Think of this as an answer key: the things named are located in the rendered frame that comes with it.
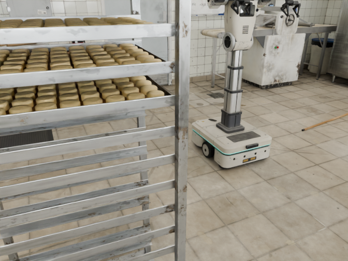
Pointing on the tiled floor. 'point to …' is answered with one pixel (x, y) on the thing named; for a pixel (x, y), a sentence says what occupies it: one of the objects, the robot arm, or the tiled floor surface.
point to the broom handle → (324, 122)
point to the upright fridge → (340, 46)
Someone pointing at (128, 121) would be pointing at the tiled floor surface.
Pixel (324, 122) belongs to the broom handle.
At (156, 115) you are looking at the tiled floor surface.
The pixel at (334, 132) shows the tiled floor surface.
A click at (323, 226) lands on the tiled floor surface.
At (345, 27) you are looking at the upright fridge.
